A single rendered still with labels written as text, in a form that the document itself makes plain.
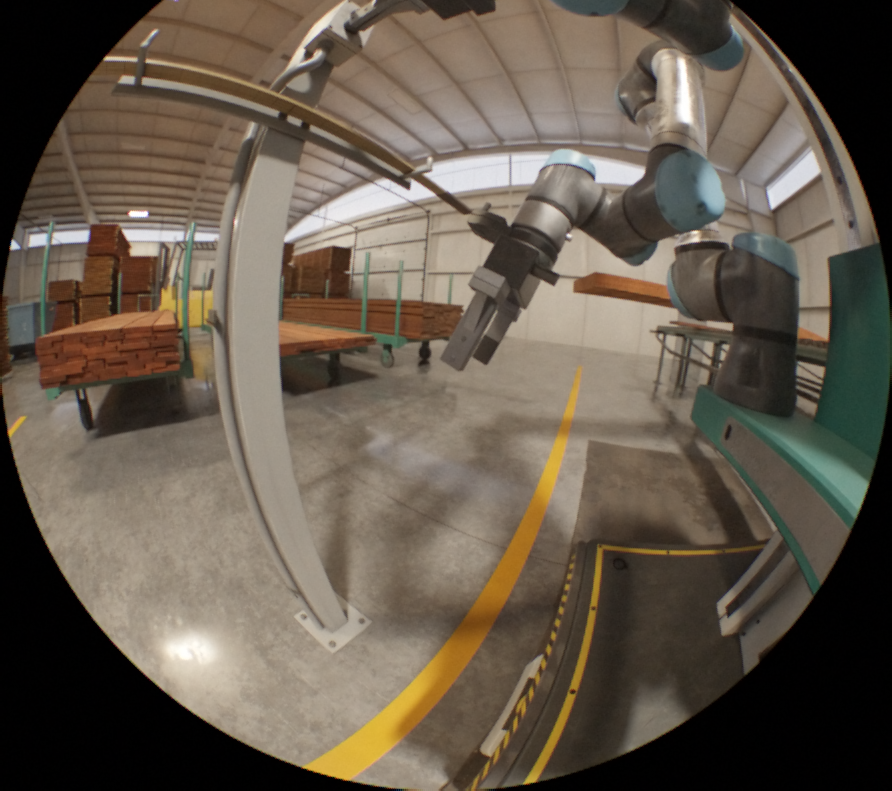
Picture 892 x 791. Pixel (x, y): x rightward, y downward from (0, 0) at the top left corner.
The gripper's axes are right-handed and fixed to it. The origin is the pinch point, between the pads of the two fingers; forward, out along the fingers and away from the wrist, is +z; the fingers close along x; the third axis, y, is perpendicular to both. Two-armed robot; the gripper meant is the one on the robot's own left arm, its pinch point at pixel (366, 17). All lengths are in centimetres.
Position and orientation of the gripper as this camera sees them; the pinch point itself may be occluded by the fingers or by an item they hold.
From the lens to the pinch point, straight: 48.1
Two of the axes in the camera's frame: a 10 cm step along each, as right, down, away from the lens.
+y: -0.9, -9.2, -3.9
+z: -8.6, -1.3, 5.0
